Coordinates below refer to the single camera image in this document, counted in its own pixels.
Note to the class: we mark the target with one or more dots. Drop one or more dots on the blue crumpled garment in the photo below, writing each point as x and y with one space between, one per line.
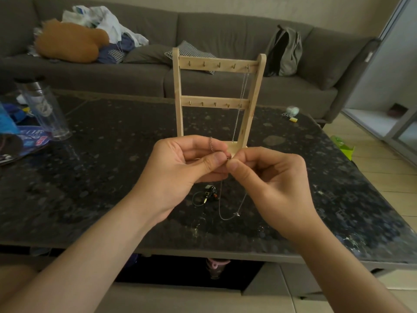
124 43

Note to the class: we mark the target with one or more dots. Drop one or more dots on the blue printed packet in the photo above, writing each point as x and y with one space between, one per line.
34 140

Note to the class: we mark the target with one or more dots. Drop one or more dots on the person's bare leg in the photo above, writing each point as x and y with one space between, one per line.
14 283

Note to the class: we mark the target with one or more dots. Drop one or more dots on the wooden jewelry stand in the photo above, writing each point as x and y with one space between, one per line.
215 63

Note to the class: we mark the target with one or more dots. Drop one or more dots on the person's left hand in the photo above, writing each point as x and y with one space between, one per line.
172 176

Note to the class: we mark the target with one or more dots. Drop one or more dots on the dark shoe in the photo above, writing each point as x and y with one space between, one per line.
397 110

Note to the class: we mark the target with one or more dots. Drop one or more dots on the person's right hand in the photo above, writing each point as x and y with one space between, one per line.
277 195

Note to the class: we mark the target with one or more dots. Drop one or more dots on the sliding glass door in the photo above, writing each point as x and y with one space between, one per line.
394 61

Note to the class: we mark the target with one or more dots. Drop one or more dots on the clear plastic tumbler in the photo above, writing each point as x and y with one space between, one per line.
45 109

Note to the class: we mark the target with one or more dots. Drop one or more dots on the grey backpack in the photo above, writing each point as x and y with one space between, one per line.
289 56

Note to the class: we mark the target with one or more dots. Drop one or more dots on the checkered pillow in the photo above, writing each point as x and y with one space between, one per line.
192 52

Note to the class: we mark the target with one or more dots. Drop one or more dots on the green bag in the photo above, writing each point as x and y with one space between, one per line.
342 148

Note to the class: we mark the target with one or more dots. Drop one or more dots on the pink item under table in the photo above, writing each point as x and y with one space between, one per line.
216 263

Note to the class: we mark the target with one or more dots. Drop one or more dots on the person's left forearm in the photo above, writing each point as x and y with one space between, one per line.
78 264

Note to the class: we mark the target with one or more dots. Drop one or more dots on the grey flat cushion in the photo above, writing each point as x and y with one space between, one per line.
145 54

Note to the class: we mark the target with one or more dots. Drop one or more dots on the blue cloth item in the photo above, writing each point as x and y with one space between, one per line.
131 260

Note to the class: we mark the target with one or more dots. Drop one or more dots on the white crumpled garment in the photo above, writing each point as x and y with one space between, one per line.
109 22

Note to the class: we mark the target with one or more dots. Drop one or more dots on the grey fabric sofa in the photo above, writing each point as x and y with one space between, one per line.
224 29

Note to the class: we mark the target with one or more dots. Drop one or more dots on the person's right forearm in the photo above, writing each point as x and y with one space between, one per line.
348 277

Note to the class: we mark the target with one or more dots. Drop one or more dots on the blue plastic bottle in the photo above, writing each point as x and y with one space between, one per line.
8 122

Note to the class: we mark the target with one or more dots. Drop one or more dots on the brown plush toy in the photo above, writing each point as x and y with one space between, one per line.
68 42

